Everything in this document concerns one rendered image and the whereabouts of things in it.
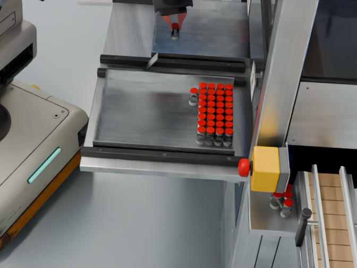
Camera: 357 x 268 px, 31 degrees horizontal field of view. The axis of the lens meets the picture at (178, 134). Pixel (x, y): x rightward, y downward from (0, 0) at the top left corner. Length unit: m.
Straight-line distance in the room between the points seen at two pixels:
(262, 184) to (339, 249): 0.21
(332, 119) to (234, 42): 0.58
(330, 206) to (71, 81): 1.85
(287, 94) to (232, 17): 0.70
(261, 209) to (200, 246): 1.00
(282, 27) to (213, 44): 0.68
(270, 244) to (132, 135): 0.47
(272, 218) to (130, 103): 0.49
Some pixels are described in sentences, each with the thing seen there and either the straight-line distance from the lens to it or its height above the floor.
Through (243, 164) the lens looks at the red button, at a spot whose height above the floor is 1.01.
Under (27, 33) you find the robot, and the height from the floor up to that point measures 0.79.
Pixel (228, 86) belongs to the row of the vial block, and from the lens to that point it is 1.65.
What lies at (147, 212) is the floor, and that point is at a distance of 2.52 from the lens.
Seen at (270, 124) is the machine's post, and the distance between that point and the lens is 1.37.
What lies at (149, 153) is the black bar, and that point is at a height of 0.90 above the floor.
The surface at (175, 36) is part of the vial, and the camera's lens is 1.77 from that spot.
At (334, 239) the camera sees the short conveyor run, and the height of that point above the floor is 0.93.
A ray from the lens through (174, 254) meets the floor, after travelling 2.41.
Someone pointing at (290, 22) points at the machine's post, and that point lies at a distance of 1.19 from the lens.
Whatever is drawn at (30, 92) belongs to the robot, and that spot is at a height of 0.28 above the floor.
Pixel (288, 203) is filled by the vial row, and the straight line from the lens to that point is 1.43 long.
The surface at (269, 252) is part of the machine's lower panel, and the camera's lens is 1.76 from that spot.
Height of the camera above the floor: 2.05
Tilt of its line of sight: 47 degrees down
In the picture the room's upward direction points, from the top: 3 degrees clockwise
